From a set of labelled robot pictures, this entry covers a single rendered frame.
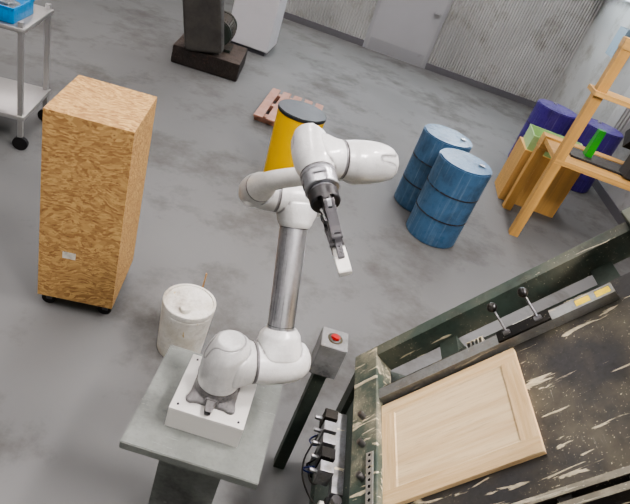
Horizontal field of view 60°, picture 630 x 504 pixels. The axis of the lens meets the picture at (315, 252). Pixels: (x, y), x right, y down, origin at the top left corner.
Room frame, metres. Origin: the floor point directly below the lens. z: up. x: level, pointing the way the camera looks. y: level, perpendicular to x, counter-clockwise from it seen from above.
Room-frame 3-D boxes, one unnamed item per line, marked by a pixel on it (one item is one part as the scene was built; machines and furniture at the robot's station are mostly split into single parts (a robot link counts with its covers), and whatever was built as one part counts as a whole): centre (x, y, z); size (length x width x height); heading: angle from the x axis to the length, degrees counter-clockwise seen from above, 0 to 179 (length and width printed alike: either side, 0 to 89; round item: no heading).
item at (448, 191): (5.17, -0.92, 0.42); 1.08 x 0.66 x 0.83; 3
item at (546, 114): (8.07, -2.80, 0.45); 1.24 x 0.78 x 0.91; 94
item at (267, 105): (6.52, 0.89, 0.05); 1.12 x 0.75 x 0.10; 1
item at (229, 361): (1.40, 0.16, 1.02); 0.18 x 0.16 x 0.22; 116
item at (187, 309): (2.34, 0.57, 0.24); 0.32 x 0.30 x 0.47; 4
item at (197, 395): (1.37, 0.16, 0.88); 0.22 x 0.18 x 0.06; 4
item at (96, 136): (2.53, 1.27, 0.63); 0.50 x 0.42 x 1.25; 13
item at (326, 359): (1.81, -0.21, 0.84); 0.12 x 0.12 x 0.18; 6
